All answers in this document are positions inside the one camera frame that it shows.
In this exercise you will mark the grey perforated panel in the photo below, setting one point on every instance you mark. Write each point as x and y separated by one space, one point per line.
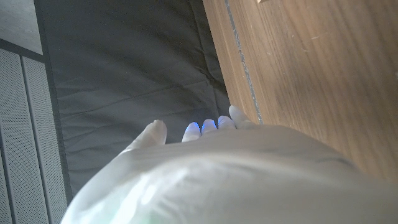
25 140

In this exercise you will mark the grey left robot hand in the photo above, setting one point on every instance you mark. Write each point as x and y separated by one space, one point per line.
236 174

